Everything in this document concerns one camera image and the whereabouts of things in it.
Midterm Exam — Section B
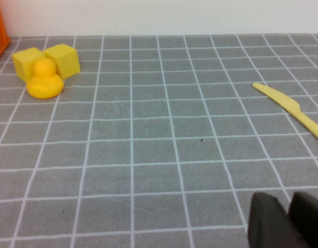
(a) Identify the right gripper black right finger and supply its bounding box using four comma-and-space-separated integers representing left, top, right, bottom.
287, 191, 318, 248

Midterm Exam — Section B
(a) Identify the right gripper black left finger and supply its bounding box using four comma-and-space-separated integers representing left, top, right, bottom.
247, 192, 303, 248

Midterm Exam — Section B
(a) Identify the pale yellow plastic knife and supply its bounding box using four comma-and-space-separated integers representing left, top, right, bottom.
252, 82, 318, 145

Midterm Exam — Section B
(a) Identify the grey grid tablecloth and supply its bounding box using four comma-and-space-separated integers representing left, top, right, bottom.
0, 34, 318, 248

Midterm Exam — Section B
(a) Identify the yellow foam cube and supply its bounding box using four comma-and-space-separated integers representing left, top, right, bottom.
42, 43, 81, 81
11, 47, 47, 84

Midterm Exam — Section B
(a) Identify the yellow rubber duck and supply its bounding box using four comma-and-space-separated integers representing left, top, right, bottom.
26, 57, 65, 100

